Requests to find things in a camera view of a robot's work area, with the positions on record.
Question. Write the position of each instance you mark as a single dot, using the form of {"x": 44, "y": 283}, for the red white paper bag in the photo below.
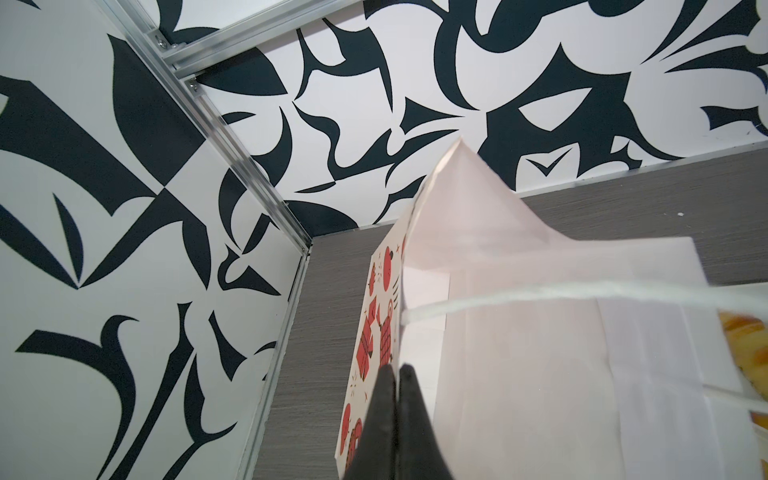
{"x": 543, "y": 357}

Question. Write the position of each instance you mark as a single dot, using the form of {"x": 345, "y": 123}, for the twisted fake bread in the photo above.
{"x": 747, "y": 340}

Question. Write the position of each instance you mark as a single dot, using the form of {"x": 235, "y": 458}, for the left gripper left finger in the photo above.
{"x": 375, "y": 454}

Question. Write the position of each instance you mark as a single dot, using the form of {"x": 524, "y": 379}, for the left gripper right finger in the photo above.
{"x": 418, "y": 453}

